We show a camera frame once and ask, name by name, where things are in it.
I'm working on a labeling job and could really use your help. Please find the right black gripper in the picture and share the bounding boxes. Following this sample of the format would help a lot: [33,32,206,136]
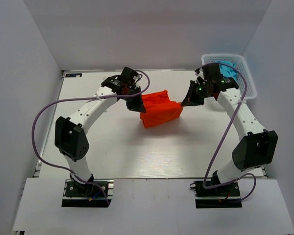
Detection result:
[181,80,213,107]

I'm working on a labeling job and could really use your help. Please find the orange t-shirt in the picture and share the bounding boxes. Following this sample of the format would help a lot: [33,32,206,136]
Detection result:
[140,90,183,129]

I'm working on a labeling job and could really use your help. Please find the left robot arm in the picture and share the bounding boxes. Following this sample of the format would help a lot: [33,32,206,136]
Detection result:
[54,67,146,195]

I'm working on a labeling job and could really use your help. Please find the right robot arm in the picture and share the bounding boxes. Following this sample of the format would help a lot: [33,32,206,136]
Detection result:
[181,62,278,195]

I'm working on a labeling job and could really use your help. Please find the light blue t-shirt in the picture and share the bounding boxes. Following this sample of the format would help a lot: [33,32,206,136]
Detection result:
[216,61,238,81]

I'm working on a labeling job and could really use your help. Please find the white plastic basket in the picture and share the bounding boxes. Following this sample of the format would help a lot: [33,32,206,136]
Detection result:
[201,53,257,100]

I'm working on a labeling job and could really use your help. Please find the blue label sticker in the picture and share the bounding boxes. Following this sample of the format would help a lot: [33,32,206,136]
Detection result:
[65,73,82,78]

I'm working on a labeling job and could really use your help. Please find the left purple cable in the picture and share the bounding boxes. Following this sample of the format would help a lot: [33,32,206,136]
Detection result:
[31,70,151,206]

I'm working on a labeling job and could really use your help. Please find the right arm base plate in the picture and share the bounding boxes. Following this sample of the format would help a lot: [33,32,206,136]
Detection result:
[190,181,242,209]

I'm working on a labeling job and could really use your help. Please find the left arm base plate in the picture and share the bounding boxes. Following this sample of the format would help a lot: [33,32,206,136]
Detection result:
[61,179,114,208]

